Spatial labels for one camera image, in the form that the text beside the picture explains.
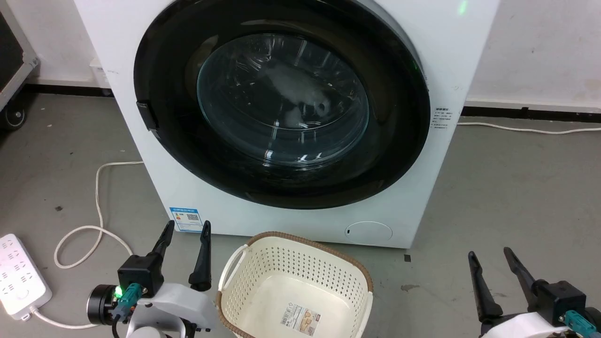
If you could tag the black caster wheel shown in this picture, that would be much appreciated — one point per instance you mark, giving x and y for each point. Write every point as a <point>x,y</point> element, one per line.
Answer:
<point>14,118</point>

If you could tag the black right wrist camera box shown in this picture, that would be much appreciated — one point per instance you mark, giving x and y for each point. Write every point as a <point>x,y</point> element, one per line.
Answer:
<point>561,298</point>

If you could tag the black round wrist motor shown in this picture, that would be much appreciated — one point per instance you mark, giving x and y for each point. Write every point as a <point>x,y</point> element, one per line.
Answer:
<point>99,305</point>
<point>594,324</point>

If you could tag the black flight case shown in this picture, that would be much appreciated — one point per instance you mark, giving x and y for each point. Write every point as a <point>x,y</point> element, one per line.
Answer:
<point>9,56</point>

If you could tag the cream perforated laundry basket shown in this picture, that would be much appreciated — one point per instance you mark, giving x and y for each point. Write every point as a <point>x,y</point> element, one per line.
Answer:
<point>244,293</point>

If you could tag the teal camera connector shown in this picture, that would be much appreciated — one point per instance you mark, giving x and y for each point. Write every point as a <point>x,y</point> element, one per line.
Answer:
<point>127,299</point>
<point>575,323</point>

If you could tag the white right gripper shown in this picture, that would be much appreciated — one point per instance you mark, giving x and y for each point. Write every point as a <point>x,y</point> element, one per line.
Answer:
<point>521,327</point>

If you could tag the black round left wrist motor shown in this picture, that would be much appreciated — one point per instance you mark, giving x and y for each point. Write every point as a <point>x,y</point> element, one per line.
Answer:
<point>99,305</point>

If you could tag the oval white filter cover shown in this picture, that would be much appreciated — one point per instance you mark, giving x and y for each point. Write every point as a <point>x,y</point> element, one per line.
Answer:
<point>371,232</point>

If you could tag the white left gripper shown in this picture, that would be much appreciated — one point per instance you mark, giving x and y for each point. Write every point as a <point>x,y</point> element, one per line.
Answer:
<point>183,303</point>

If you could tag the black round right wrist motor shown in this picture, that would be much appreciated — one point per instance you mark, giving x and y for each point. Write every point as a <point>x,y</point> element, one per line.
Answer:
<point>594,324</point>

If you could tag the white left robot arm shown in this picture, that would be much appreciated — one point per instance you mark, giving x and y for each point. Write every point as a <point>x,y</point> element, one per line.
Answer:
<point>143,332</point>

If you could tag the white power strip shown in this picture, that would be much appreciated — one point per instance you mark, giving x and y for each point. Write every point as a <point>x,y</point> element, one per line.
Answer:
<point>19,277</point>

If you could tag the round black glass washer door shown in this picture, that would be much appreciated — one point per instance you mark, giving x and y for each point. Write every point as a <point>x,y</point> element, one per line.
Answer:
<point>164,70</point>

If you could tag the blue energy label sticker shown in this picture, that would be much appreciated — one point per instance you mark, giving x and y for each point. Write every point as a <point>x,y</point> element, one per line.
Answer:
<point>186,219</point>

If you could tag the white front-load washing machine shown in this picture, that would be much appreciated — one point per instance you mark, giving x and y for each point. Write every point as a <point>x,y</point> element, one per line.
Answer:
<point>469,51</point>

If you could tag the white text sticker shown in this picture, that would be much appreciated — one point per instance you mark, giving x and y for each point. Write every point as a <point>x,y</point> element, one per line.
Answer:
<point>443,117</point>

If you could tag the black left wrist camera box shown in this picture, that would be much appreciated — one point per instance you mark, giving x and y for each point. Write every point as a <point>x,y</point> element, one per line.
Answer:
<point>140,273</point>

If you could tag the teal left camera connector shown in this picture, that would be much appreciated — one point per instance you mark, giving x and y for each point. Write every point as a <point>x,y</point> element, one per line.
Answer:
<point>127,299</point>

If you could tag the barcode label sticker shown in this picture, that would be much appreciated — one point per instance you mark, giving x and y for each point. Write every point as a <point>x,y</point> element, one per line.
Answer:
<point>300,320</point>

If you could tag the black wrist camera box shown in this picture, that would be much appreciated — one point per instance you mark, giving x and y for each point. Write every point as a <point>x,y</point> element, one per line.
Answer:
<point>561,298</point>
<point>140,273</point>

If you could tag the teal right camera connector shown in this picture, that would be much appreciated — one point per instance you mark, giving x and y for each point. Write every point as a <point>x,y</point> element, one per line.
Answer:
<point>575,323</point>

